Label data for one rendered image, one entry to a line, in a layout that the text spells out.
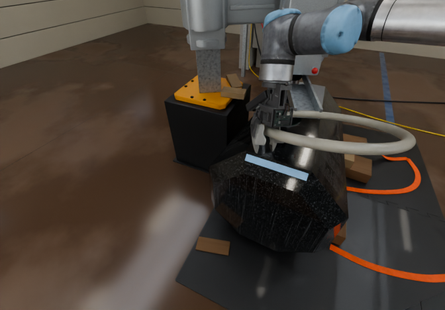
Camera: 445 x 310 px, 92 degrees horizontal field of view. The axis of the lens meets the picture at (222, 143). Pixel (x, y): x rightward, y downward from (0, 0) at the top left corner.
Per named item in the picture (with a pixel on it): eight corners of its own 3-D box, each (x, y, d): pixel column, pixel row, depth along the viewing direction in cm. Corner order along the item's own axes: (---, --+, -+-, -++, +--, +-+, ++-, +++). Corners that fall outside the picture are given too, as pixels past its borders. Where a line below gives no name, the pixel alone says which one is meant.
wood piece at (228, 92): (220, 96, 181) (219, 91, 177) (223, 91, 188) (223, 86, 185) (243, 99, 176) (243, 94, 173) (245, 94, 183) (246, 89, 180)
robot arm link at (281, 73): (253, 64, 60) (281, 65, 64) (252, 82, 62) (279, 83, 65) (272, 63, 52) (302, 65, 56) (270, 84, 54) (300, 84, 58)
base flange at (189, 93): (172, 99, 187) (171, 94, 184) (199, 77, 221) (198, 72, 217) (223, 110, 171) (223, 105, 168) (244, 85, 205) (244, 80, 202)
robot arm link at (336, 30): (369, -3, 44) (312, 8, 53) (346, 6, 39) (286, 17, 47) (364, 45, 49) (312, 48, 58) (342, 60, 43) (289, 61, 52)
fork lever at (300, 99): (275, 63, 150) (275, 56, 146) (303, 65, 148) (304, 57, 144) (283, 116, 97) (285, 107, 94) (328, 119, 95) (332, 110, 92)
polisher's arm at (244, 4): (184, 33, 145) (178, -12, 129) (182, 22, 171) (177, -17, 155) (287, 27, 155) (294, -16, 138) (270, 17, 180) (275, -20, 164)
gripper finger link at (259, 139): (257, 157, 61) (266, 126, 59) (246, 150, 66) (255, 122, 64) (265, 158, 62) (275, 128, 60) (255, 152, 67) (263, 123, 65)
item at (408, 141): (251, 113, 100) (251, 106, 99) (361, 120, 95) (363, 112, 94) (251, 148, 54) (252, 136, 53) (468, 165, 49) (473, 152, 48)
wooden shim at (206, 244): (195, 250, 160) (195, 249, 159) (198, 236, 168) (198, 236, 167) (228, 256, 157) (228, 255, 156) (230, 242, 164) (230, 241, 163)
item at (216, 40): (176, 48, 163) (166, -19, 136) (198, 36, 186) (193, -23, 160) (218, 54, 152) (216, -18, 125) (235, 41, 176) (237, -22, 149)
